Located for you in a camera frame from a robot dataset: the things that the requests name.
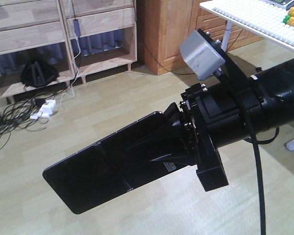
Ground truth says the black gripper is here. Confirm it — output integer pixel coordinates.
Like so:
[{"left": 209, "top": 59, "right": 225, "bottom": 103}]
[{"left": 126, "top": 83, "right": 249, "bottom": 191}]

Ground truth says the black smartphone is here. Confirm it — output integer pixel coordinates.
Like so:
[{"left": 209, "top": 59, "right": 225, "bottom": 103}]
[{"left": 42, "top": 112, "right": 186, "bottom": 214}]

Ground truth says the orange wooden cabinet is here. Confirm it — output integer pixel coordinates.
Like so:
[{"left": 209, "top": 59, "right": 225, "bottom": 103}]
[{"left": 136, "top": 0, "right": 261, "bottom": 75}]

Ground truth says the white power strip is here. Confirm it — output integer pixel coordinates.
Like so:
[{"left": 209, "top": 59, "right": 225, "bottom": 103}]
[{"left": 30, "top": 99, "right": 56, "bottom": 120}]

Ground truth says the white building block baseplate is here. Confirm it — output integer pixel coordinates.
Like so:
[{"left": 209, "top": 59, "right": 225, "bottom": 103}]
[{"left": 199, "top": 0, "right": 294, "bottom": 51}]

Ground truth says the light wooden shelf unit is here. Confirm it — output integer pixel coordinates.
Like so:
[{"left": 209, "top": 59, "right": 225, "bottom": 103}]
[{"left": 0, "top": 0, "right": 137, "bottom": 99}]

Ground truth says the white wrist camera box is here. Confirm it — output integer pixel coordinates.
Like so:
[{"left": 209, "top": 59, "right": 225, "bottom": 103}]
[{"left": 180, "top": 30, "right": 225, "bottom": 80}]

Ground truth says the black braided cable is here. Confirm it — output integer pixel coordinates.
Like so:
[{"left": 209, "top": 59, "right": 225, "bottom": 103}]
[{"left": 220, "top": 70, "right": 280, "bottom": 235}]

